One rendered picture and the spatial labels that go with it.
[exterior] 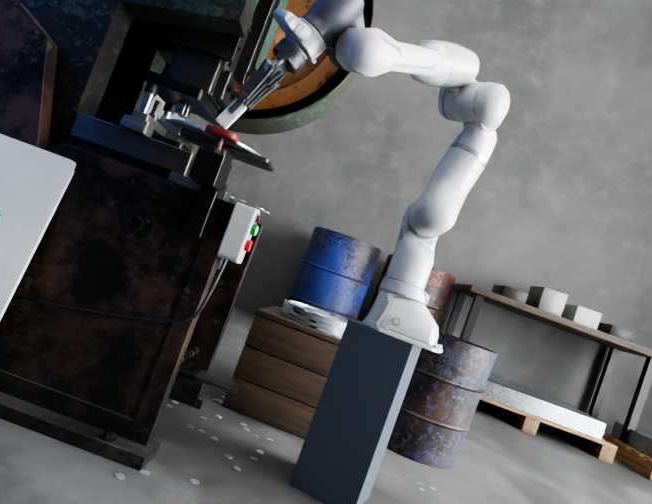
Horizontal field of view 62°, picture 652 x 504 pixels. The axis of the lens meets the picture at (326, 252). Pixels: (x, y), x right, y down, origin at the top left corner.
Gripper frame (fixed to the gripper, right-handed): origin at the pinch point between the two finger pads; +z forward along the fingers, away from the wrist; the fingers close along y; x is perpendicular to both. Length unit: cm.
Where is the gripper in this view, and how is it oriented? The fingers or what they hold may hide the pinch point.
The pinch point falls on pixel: (231, 114)
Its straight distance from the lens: 125.7
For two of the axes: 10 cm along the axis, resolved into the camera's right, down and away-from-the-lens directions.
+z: -7.0, 7.1, -0.3
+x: -7.1, -7.0, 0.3
